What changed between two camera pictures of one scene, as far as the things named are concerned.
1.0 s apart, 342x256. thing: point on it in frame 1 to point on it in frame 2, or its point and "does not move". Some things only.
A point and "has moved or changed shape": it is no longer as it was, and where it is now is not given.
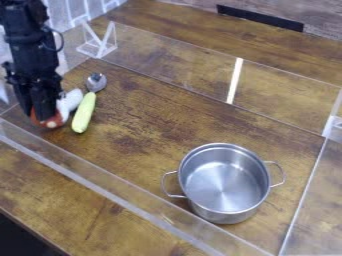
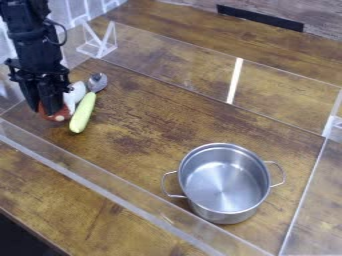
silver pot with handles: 226,179 does not move
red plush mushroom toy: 67,102 has moved or changed shape
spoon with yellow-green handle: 95,84 does not move
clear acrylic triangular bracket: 98,47 does not move
